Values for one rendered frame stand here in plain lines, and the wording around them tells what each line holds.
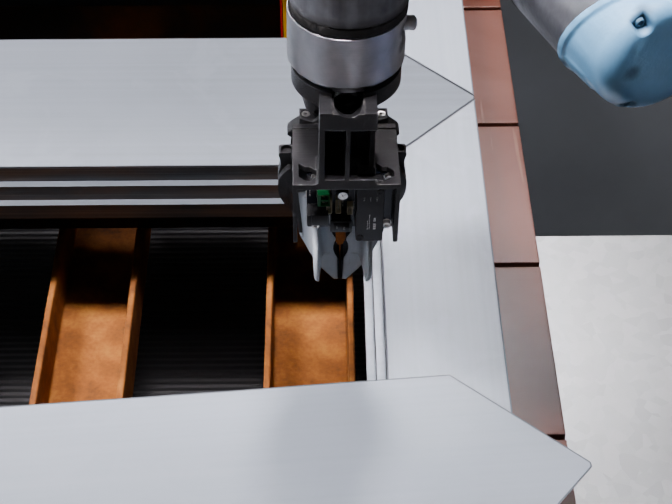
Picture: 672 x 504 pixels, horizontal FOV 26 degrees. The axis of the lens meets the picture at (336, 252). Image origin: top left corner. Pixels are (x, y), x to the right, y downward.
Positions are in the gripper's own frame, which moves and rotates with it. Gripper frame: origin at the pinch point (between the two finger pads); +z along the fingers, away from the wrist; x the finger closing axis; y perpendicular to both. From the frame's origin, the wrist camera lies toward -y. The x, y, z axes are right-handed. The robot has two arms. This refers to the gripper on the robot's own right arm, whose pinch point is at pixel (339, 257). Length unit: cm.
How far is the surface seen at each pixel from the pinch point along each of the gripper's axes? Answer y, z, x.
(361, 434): 11.9, 6.2, 1.3
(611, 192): -63, 51, 38
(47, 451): 12.7, 6.6, -21.1
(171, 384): -19.2, 37.5, -15.9
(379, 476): 15.6, 6.2, 2.4
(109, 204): -16.2, 9.6, -19.3
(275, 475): 15.3, 6.3, -4.9
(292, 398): 8.4, 6.2, -3.6
